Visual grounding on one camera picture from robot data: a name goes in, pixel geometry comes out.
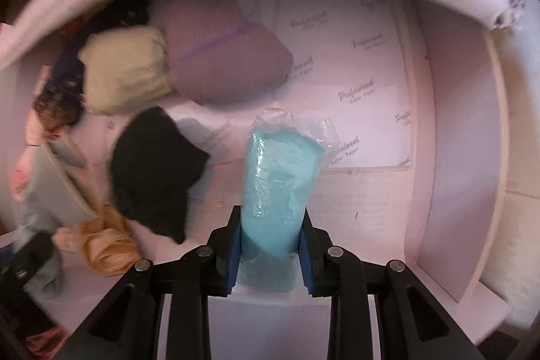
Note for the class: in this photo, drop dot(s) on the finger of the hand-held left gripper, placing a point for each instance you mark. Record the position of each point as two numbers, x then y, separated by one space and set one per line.
29 254

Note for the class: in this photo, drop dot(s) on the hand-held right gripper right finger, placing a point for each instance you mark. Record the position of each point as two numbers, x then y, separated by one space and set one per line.
306 263

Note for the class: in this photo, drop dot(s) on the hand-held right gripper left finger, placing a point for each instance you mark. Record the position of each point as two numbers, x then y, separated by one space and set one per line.
233 258

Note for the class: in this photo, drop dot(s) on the grey cloth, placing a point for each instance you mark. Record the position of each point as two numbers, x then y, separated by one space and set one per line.
50 183

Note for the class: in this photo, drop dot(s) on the tan satin cloth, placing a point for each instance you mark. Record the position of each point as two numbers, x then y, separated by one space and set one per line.
105 246

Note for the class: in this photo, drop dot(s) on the pale pink printed sock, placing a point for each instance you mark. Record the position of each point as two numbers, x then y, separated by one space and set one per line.
21 174

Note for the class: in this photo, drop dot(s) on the turquoise cloth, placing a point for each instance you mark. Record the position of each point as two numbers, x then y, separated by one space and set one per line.
274 183

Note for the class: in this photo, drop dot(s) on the navy lace cloth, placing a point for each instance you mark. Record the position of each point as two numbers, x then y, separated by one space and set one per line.
59 102

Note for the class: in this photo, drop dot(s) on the purple grey sock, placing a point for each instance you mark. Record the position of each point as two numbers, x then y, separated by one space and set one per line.
223 56

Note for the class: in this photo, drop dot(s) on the beige sock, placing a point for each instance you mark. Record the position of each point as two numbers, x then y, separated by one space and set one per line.
122 69

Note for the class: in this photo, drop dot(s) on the red blanket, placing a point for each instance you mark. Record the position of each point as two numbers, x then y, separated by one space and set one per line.
44 339

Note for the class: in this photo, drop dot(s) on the white glossy paper sheets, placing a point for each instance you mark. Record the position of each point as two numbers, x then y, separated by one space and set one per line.
358 69

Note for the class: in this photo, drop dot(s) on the black lace cloth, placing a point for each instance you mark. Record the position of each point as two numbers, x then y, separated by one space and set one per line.
130 10

